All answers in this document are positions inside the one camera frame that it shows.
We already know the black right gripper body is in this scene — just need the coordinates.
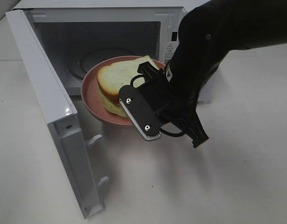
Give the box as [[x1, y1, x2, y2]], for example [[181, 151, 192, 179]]
[[134, 62, 208, 148]]

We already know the glass microwave turntable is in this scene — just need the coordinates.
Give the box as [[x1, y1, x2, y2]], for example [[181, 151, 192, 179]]
[[74, 47, 135, 81]]

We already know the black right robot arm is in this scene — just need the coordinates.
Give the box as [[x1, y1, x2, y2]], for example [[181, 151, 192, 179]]
[[119, 0, 287, 147]]

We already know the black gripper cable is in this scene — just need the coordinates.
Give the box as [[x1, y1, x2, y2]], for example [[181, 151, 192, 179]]
[[129, 74, 186, 138]]

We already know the pink round plate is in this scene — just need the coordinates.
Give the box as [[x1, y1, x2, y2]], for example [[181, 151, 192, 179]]
[[81, 55, 166, 126]]

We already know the white microwave door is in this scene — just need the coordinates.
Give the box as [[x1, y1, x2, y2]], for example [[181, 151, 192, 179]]
[[6, 10, 109, 219]]

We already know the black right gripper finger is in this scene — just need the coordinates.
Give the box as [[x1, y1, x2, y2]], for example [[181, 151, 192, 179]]
[[119, 85, 161, 141]]

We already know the white microwave oven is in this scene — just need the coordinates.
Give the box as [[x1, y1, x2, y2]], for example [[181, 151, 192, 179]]
[[11, 0, 203, 96]]

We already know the toast sandwich with lettuce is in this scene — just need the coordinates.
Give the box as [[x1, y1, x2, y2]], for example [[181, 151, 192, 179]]
[[97, 56, 159, 118]]

